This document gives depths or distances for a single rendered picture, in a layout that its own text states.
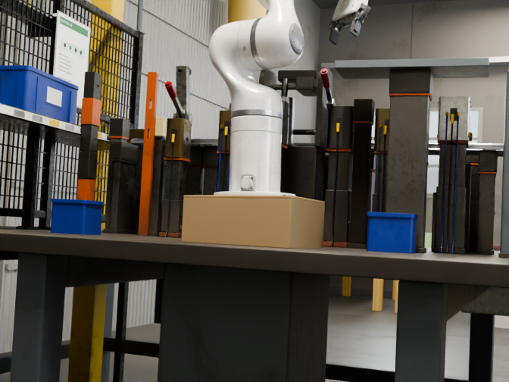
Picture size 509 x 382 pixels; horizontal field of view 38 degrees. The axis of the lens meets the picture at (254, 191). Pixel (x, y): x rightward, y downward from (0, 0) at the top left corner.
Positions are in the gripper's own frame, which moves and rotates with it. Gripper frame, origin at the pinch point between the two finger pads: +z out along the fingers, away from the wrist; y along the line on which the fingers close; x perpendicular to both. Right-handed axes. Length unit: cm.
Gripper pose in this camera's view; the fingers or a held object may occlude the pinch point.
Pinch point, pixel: (344, 36)
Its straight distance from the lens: 226.4
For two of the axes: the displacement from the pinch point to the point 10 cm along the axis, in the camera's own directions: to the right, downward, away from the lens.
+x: 7.7, 4.0, 4.9
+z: -2.8, 9.1, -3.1
